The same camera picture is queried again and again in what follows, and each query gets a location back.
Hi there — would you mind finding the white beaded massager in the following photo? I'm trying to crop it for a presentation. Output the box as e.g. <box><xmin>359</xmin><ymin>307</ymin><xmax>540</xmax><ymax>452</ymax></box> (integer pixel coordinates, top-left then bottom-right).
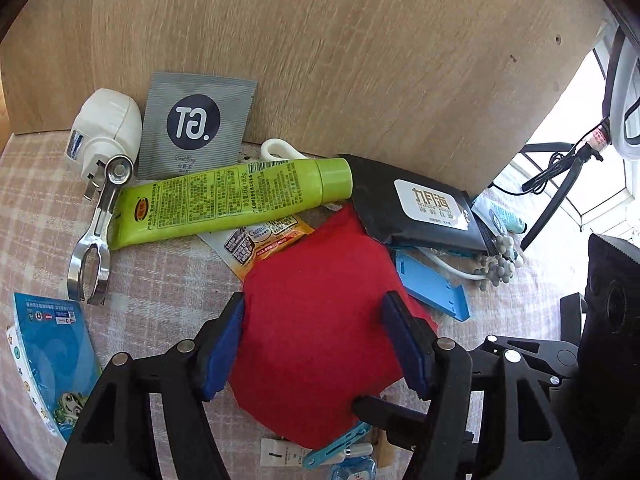
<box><xmin>259</xmin><ymin>139</ymin><xmax>516</xmax><ymax>290</ymax></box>

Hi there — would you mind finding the teal plastic clip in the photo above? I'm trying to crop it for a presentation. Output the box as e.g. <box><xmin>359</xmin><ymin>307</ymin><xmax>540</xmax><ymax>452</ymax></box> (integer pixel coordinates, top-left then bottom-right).
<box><xmin>303</xmin><ymin>422</ymin><xmax>373</xmax><ymax>469</ymax></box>

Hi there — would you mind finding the blue plastic card holder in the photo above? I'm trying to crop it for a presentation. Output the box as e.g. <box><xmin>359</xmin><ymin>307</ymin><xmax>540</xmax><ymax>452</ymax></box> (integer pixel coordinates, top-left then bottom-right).
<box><xmin>394</xmin><ymin>252</ymin><xmax>470</xmax><ymax>322</ymax></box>

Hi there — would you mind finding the black wet wipes pack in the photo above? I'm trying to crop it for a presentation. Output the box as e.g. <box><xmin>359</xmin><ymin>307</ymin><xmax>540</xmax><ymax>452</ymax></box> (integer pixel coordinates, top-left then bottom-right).
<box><xmin>343</xmin><ymin>154</ymin><xmax>489</xmax><ymax>257</ymax></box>

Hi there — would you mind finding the black tripod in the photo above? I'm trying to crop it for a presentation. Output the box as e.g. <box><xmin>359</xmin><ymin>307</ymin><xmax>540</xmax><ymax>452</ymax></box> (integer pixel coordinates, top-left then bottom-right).
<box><xmin>490</xmin><ymin>142</ymin><xmax>603</xmax><ymax>250</ymax></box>

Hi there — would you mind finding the metal eyelash curler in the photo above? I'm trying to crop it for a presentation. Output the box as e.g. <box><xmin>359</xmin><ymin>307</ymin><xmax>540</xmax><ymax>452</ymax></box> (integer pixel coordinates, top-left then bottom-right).
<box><xmin>67</xmin><ymin>154</ymin><xmax>134</xmax><ymax>304</ymax></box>

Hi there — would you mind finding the teal hand cream tube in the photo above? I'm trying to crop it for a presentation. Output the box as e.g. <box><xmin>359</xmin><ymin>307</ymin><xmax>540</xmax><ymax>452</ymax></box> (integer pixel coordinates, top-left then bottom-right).
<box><xmin>472</xmin><ymin>194</ymin><xmax>527</xmax><ymax>235</ymax></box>

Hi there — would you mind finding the white travel plug adapter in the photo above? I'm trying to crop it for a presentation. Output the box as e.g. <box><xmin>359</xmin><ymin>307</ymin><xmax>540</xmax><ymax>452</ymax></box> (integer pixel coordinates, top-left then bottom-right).
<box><xmin>65</xmin><ymin>88</ymin><xmax>142</xmax><ymax>200</ymax></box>

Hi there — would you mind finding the white ring light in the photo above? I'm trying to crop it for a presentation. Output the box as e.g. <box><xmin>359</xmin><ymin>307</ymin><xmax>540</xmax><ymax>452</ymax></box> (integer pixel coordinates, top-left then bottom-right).
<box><xmin>602</xmin><ymin>26</ymin><xmax>639</xmax><ymax>160</ymax></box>

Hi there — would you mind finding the blue card packet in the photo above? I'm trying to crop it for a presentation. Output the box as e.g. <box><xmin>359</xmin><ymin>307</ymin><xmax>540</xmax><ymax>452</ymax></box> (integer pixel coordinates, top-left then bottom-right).
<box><xmin>6</xmin><ymin>292</ymin><xmax>101</xmax><ymax>441</ymax></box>

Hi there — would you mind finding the lime green tube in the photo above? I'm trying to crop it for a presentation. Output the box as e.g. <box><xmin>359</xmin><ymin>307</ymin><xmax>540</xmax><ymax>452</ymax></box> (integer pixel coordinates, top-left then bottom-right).
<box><xmin>108</xmin><ymin>158</ymin><xmax>352</xmax><ymax>250</ymax></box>

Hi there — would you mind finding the blue hand sanitizer bottle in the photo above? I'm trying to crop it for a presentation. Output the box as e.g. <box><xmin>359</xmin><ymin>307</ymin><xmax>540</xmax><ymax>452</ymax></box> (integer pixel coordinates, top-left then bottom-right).
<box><xmin>329</xmin><ymin>456</ymin><xmax>376</xmax><ymax>480</ymax></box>

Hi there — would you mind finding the red cloth pouch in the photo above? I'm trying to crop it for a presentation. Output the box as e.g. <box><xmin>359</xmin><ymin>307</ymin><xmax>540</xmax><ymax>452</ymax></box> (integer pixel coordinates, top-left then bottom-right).
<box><xmin>230</xmin><ymin>205</ymin><xmax>432</xmax><ymax>448</ymax></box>

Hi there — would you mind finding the wooden clothespin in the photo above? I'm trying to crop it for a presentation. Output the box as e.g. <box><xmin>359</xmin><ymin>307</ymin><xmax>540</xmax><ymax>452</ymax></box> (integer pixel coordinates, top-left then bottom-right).
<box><xmin>371</xmin><ymin>428</ymin><xmax>396</xmax><ymax>469</ymax></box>

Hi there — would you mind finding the grey TG sachet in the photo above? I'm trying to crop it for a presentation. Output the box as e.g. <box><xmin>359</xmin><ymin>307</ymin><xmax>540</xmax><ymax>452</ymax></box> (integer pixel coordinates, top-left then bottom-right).
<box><xmin>137</xmin><ymin>72</ymin><xmax>257</xmax><ymax>180</ymax></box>

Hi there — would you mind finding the small white cream tube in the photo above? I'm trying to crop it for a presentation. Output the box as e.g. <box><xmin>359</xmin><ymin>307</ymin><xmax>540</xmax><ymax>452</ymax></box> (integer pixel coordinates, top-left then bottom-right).
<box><xmin>260</xmin><ymin>438</ymin><xmax>373</xmax><ymax>468</ymax></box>

